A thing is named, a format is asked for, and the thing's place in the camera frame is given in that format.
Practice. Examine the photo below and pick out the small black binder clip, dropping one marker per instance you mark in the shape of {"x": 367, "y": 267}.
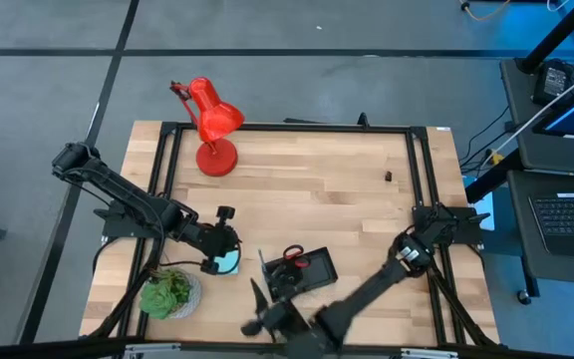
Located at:
{"x": 388, "y": 175}

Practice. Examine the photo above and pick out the black mesh desk organizer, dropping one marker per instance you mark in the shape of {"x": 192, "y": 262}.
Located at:
{"x": 317, "y": 271}

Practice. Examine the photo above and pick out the black diagonal pole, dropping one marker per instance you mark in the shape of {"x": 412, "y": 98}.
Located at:
{"x": 556, "y": 35}

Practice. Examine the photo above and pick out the black laptop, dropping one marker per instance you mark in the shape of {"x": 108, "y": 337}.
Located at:
{"x": 571, "y": 224}

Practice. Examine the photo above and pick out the black aluminium table frame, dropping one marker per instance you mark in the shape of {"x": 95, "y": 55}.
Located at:
{"x": 292, "y": 127}

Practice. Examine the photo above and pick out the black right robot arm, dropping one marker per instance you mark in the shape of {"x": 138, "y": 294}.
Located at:
{"x": 381, "y": 284}

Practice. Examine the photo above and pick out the red desk lamp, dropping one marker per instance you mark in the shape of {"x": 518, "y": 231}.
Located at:
{"x": 215, "y": 157}

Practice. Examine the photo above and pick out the black power adapter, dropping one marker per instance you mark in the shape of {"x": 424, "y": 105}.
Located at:
{"x": 553, "y": 82}

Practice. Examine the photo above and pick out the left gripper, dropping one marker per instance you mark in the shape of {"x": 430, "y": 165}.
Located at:
{"x": 212, "y": 242}

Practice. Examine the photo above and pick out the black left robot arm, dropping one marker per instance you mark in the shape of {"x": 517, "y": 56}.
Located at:
{"x": 117, "y": 187}

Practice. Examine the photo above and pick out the teal sticky note pad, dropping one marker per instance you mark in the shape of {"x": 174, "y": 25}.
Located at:
{"x": 229, "y": 264}

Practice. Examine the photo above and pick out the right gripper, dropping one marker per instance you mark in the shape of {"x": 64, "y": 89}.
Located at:
{"x": 289, "y": 324}

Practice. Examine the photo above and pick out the succulent in white patterned pot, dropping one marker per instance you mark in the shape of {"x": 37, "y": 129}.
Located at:
{"x": 167, "y": 294}

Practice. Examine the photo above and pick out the black side desk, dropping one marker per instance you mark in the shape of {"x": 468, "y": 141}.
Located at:
{"x": 521, "y": 124}

